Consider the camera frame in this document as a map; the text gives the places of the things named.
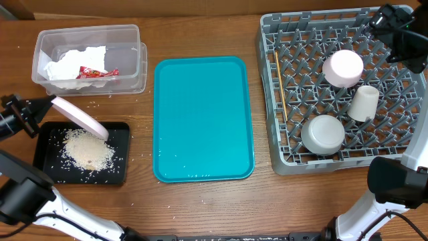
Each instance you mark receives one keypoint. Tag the gray bowl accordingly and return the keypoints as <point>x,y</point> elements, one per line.
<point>323,135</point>

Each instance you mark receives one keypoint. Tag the red sauce packet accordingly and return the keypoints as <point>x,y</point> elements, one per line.
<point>86,72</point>

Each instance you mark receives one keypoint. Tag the white napkin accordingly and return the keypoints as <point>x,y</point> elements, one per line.
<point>63,73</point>

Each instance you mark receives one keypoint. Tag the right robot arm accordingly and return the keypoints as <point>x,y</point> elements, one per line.
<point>394,186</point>

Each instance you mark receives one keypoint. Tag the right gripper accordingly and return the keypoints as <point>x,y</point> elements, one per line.
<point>392,20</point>

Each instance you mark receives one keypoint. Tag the white paper cup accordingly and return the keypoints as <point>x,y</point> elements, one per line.
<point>364,104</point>

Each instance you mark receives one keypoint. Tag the gray dishwasher rack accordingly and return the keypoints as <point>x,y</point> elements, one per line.
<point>304,40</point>

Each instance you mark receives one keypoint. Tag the small pink bowl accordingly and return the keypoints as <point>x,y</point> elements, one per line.
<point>343,69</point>

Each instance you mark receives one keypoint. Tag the clear plastic waste bin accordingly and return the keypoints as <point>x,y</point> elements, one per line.
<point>124,51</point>

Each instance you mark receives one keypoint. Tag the large white plate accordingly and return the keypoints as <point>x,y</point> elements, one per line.
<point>80,118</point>

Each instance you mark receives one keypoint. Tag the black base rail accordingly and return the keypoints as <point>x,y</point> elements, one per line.
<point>293,236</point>

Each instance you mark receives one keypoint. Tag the teal serving tray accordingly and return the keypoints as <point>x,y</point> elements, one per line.
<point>202,128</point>

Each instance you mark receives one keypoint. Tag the black rectangular tray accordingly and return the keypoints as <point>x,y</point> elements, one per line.
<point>50,155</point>

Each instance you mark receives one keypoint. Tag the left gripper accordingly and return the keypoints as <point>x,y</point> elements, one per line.
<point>30,112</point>

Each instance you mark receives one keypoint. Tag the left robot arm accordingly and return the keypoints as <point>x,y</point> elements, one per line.
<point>29,196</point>

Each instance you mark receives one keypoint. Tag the wooden chopstick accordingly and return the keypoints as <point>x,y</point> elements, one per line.
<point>281,85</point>

